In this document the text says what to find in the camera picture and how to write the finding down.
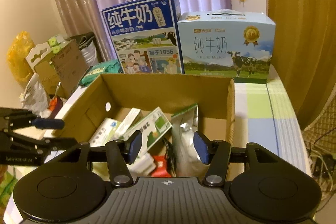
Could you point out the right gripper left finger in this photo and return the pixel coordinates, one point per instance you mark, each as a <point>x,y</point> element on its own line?
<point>120,153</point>

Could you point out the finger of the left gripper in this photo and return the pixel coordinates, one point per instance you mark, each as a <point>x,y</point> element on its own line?
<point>17,145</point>
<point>13,119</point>

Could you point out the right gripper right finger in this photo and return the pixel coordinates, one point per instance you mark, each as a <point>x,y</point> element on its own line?
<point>216,155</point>

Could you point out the white Mecobalamin medicine box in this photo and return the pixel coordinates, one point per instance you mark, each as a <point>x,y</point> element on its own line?
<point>104,133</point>

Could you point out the white square night light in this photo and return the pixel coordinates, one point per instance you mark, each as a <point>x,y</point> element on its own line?
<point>143,166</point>

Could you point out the long white medicine box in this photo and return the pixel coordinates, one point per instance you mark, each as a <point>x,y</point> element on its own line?
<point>134,116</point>

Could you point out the green white spray box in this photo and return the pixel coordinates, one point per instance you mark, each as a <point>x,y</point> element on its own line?
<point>153,127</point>

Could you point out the silver foil pouch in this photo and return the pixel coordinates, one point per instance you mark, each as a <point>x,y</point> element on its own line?
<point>184,125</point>

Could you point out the red candy packet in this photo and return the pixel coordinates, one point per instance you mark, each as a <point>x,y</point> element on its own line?
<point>161,168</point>

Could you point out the orange small object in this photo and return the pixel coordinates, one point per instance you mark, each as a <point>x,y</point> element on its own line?
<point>55,104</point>

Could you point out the brown cardboard sorting box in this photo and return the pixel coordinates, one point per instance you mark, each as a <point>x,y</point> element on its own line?
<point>173,107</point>

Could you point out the green tissue pack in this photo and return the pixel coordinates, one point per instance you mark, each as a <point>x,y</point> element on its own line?
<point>8,182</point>

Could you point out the crumpled white plastic bag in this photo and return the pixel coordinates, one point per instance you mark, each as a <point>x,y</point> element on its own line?
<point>34,97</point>

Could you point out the checked tablecloth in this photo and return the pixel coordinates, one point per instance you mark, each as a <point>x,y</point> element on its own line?
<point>264,115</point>

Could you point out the brown cardboard boxes stack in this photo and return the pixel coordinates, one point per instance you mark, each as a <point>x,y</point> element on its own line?
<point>61,73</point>

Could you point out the yellow plastic bag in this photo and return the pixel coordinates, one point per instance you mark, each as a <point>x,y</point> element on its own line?
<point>16,58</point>

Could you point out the green tea package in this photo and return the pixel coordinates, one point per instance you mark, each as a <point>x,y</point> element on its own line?
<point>106,67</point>

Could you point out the beige quilted chair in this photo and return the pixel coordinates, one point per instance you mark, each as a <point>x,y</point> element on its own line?
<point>319,138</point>

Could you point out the light blue milk carton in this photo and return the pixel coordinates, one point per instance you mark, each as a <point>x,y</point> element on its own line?
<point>227,43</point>

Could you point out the dark blue milk carton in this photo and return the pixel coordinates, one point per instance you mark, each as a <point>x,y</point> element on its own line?
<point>145,36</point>

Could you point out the wooden door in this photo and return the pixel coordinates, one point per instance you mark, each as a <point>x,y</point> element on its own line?
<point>304,53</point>

